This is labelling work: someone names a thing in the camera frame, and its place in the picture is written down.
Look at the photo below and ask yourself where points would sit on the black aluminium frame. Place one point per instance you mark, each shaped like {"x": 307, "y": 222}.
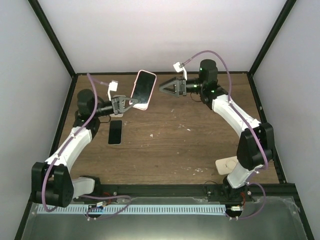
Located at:
{"x": 280, "y": 189}

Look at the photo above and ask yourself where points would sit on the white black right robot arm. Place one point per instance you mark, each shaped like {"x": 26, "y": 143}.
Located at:
{"x": 256, "y": 140}

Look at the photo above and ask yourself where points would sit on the white phone case with ring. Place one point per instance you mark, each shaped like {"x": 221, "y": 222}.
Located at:
{"x": 120, "y": 115}

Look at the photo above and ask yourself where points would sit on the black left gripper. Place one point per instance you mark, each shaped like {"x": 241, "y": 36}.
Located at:
{"x": 136, "y": 101}

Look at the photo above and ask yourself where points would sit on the pink phone case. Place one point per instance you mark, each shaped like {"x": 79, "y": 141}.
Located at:
{"x": 147, "y": 105}

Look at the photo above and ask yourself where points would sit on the grey metal plate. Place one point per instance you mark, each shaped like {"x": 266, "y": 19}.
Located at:
{"x": 265, "y": 218}

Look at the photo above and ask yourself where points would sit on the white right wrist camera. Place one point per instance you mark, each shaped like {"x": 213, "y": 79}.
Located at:
{"x": 179, "y": 67}

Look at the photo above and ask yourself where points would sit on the beige phone case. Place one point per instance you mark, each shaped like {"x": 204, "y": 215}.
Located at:
{"x": 225, "y": 166}

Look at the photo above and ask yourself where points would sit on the light blue slotted cable duct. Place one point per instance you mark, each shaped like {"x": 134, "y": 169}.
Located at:
{"x": 141, "y": 209}

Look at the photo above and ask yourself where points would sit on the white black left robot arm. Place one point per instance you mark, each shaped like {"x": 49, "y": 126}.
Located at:
{"x": 51, "y": 182}

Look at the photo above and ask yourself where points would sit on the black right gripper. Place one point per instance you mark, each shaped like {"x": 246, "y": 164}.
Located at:
{"x": 176, "y": 84}

